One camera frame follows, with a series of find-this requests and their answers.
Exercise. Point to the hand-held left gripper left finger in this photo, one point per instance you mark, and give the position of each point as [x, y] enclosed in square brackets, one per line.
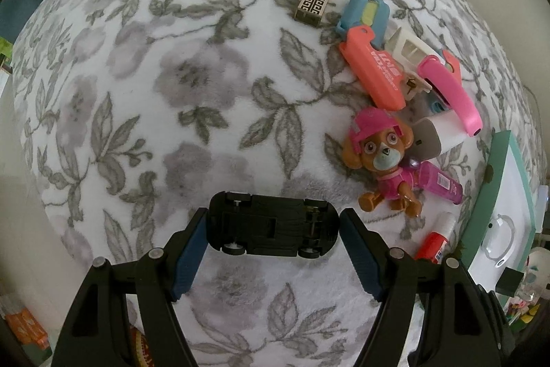
[189, 259]

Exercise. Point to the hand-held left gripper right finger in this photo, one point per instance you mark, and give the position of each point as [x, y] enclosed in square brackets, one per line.
[362, 259]

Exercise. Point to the red and white glue stick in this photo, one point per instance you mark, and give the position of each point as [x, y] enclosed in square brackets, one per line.
[434, 240]

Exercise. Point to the black toy car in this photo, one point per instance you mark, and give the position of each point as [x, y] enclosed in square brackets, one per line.
[270, 225]

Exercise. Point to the pink toy dog figure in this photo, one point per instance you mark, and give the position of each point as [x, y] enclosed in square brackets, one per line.
[380, 152]

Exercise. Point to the pink plastic bottle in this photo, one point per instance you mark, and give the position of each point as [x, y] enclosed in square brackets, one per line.
[442, 183]

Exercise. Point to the beige and white power bank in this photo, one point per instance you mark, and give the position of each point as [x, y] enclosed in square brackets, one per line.
[434, 135]

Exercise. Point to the white box with teal rim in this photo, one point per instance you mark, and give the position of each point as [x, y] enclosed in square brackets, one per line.
[509, 186]

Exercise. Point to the black cube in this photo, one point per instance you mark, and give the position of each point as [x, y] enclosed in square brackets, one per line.
[509, 280]

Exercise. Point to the grey floral blanket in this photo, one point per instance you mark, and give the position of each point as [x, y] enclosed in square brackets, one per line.
[172, 92]

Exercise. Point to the colourful clutter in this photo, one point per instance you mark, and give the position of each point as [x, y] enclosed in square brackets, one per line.
[524, 309]

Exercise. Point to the orange boxes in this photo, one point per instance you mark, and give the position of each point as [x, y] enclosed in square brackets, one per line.
[28, 324]

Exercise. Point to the tan hair clip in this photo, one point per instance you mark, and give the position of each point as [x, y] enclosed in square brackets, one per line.
[413, 85]

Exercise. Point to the coral box cutter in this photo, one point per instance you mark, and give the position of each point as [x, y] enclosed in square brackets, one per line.
[376, 70]

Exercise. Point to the pink box cutter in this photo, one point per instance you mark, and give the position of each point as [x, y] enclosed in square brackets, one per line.
[451, 87]

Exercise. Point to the blue and yellow box cutter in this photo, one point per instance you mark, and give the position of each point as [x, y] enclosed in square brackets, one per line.
[365, 12]

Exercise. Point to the white plastic frame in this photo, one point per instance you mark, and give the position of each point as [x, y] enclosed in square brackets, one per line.
[410, 46]

